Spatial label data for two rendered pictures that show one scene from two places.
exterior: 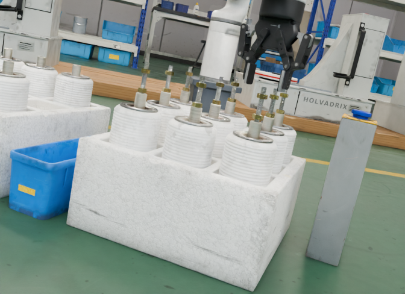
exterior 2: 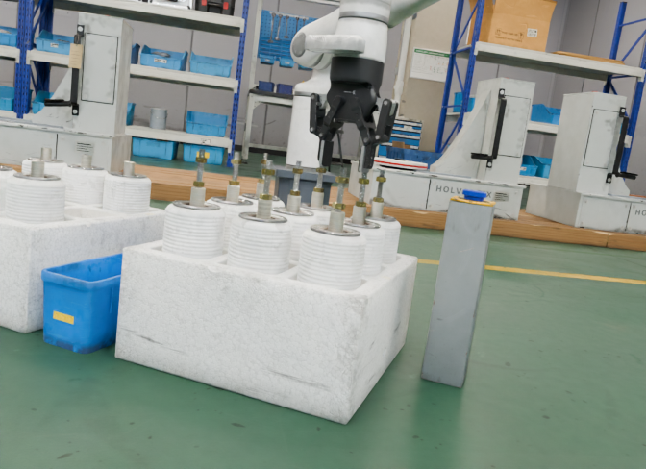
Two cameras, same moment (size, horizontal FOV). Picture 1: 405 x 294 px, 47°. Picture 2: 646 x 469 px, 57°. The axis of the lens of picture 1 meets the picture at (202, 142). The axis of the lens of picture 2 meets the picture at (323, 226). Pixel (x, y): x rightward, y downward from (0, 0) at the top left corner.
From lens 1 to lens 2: 0.09 m
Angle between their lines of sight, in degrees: 3
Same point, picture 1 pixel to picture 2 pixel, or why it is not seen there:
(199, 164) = (271, 269)
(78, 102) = (133, 207)
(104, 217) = (160, 345)
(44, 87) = (91, 192)
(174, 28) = (279, 114)
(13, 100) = (45, 209)
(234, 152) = (310, 250)
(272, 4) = (341, 66)
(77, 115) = (131, 223)
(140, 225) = (204, 350)
